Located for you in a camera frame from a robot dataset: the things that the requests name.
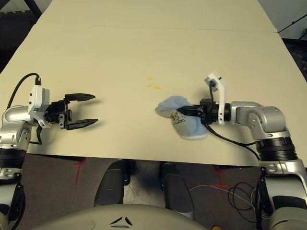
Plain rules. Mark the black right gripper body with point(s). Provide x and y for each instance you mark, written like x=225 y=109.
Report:
x=208 y=111

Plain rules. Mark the light blue terry rag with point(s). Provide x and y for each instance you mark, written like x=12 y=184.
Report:
x=184 y=127

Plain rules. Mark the black table foot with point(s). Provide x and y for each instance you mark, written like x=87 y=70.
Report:
x=69 y=158
x=235 y=167

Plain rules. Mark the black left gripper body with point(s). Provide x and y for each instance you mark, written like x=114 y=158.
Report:
x=57 y=113

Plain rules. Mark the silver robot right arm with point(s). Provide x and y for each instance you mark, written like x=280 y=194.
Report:
x=266 y=119

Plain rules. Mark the beige robot torso shell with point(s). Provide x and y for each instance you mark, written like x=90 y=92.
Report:
x=96 y=218

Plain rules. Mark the black tripod stand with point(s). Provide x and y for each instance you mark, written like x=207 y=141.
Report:
x=293 y=25

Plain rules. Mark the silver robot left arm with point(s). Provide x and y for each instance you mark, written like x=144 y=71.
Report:
x=14 y=124

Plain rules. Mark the yellow liquid spill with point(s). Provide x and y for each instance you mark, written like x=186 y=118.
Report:
x=158 y=88

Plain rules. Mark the dark grey robot left leg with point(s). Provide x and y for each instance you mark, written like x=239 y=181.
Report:
x=110 y=184

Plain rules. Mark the yellow round button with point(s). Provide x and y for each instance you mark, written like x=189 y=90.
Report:
x=215 y=226

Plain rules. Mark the black metal shelf frame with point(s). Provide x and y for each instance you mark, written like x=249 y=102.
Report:
x=34 y=7

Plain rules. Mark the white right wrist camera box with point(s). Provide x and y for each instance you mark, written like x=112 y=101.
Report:
x=221 y=95

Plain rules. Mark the dark grey robot leg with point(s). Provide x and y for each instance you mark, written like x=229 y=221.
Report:
x=176 y=189
x=110 y=184

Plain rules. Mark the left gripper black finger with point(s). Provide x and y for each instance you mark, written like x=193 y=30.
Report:
x=80 y=96
x=82 y=123

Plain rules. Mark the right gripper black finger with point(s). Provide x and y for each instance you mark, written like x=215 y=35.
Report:
x=190 y=108
x=193 y=113

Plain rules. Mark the black foam floor mat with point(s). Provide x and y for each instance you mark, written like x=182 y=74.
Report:
x=14 y=36
x=296 y=57

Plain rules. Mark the dark grey robot right leg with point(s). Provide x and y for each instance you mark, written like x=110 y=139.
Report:
x=176 y=189

